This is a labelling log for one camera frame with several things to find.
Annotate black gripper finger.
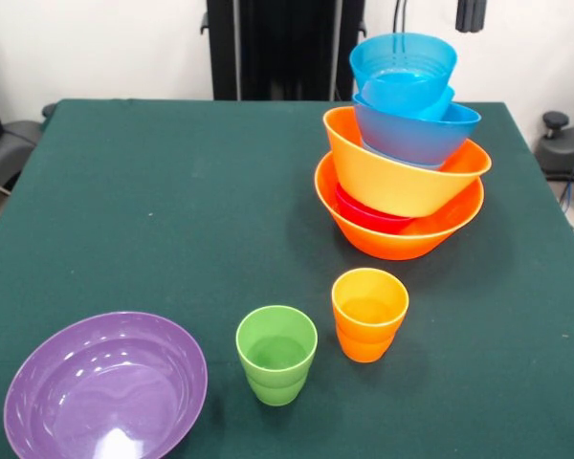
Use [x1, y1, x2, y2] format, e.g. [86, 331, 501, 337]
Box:
[454, 0, 473, 33]
[470, 0, 487, 33]

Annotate blue ribbed-bottom bowl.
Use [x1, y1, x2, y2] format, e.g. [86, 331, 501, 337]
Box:
[348, 32, 459, 114]

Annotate large blue bowl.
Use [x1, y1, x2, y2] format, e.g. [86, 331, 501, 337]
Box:
[352, 91, 483, 166]

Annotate large orange bowl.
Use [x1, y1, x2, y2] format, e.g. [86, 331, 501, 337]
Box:
[314, 153, 485, 262]
[321, 105, 493, 217]

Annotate small magenta bowl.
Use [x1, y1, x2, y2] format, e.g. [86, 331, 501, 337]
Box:
[334, 184, 415, 235]

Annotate large purple bowl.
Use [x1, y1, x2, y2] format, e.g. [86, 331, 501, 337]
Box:
[3, 311, 209, 459]

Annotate orange cup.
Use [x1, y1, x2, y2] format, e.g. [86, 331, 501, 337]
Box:
[330, 267, 410, 363]

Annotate dark green tablecloth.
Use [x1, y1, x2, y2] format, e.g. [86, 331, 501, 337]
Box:
[0, 98, 574, 459]

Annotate green cup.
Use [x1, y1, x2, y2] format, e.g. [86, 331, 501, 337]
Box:
[234, 305, 319, 407]

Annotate black pedestal foot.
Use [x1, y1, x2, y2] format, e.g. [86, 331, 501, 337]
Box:
[534, 110, 574, 181]
[0, 102, 58, 192]

